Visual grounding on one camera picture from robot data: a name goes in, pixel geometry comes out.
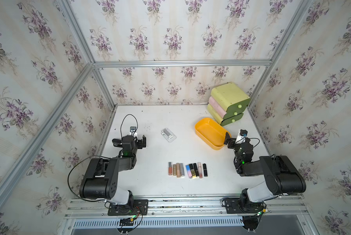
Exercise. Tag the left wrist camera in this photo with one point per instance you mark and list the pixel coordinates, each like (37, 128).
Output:
(133, 131)

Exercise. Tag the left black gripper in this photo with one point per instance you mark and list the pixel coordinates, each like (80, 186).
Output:
(128, 141)

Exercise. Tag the silver lipstick tube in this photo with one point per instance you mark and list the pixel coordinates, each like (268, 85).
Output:
(181, 166)

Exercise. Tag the black stapler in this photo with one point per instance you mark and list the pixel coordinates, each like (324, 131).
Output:
(117, 142)

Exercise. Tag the beige lipstick tube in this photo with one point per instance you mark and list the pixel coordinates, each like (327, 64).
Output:
(174, 172)

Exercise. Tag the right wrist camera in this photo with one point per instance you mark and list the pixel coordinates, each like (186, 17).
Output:
(243, 134)

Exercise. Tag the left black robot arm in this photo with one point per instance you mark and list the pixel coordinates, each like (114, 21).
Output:
(100, 181)

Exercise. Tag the rose lip gloss tube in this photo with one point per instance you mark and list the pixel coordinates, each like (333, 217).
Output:
(170, 169)

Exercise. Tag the pink lip gloss tube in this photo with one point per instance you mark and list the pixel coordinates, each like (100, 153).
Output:
(200, 172)

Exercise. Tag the green pink drawer organizer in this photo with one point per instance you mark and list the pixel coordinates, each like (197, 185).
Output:
(227, 103)

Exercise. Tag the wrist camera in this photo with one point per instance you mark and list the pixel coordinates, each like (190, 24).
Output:
(133, 131)
(243, 134)

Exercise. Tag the black gold lipstick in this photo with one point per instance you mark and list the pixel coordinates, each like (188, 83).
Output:
(192, 170)

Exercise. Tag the clear acrylic holder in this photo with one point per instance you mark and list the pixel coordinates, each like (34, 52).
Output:
(168, 135)

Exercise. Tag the tan lipstick tube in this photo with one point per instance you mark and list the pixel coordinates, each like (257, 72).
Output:
(178, 170)

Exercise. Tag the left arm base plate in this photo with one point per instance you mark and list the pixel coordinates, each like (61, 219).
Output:
(139, 207)

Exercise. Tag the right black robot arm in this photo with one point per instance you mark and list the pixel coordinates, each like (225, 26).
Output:
(280, 175)

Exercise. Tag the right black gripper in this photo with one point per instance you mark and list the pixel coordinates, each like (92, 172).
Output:
(232, 142)

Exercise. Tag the black lipstick tube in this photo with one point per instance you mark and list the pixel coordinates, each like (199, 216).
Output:
(205, 171)

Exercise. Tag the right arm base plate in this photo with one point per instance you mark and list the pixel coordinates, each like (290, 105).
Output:
(239, 206)

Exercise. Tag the slim black lipstick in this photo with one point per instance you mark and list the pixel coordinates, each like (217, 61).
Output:
(196, 170)

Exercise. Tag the yellow plastic storage box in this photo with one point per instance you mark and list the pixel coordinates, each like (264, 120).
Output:
(211, 133)

